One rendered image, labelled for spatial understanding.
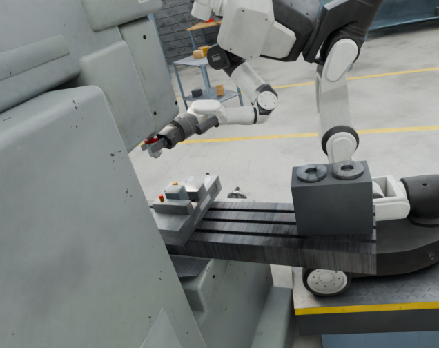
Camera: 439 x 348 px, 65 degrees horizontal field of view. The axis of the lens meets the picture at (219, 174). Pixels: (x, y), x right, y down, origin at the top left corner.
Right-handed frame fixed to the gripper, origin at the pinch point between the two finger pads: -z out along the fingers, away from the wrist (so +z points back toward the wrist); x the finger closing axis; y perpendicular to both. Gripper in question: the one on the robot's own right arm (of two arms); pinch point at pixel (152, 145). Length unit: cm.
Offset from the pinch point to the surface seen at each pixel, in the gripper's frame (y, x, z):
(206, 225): 31.7, 13.1, 1.2
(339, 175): 12, 56, 20
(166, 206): 21.2, 3.1, -5.6
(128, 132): -15.5, 19.7, -17.0
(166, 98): -15.0, 8.7, 5.3
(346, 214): 24, 58, 18
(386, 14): 108, -188, 730
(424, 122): 128, 5, 294
